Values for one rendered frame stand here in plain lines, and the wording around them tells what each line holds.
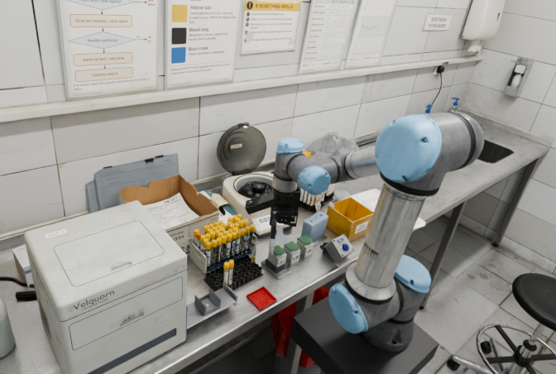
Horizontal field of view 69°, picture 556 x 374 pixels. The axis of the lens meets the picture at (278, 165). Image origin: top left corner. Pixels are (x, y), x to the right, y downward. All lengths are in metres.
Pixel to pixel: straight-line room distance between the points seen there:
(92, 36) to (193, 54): 0.35
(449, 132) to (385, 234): 0.24
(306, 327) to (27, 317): 0.75
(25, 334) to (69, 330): 0.34
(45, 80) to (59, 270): 0.61
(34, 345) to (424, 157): 1.03
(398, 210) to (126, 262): 0.59
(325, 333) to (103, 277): 0.58
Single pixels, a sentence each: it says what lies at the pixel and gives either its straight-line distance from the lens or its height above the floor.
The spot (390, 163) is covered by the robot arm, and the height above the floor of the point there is 1.50.
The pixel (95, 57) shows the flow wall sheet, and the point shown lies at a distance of 1.38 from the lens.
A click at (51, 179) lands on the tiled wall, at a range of 1.49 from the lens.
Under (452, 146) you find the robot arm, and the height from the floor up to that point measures 1.55.
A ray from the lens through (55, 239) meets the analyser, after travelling 1.07.
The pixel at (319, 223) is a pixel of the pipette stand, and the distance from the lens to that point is 1.50.
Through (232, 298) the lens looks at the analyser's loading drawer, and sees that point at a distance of 1.24.
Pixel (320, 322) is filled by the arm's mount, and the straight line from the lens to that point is 1.17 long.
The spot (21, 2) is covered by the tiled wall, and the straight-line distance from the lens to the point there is 1.32.
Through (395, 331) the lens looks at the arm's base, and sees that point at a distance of 1.15.
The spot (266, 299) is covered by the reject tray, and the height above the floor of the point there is 0.88.
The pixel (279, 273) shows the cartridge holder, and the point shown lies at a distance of 1.37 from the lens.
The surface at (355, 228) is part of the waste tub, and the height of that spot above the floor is 0.94.
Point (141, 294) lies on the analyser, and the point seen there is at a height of 1.11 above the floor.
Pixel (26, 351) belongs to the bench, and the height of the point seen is 0.88.
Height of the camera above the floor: 1.81
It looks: 27 degrees down
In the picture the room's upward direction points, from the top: 8 degrees clockwise
